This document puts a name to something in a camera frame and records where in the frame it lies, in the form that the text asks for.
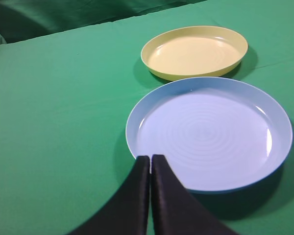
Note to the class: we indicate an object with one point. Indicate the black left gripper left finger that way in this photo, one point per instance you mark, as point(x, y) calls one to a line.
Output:
point(126, 212)

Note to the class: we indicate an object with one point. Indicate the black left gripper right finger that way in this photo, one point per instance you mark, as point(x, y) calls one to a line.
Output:
point(174, 210)

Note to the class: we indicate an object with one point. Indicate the light blue plastic plate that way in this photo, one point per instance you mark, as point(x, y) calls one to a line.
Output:
point(217, 134)

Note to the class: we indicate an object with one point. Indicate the yellow plastic plate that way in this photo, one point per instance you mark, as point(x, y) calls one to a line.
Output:
point(194, 51)

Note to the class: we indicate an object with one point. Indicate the green table cloth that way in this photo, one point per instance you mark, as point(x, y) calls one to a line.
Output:
point(65, 99)

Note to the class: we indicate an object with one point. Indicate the green backdrop curtain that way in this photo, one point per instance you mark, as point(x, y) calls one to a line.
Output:
point(25, 19)

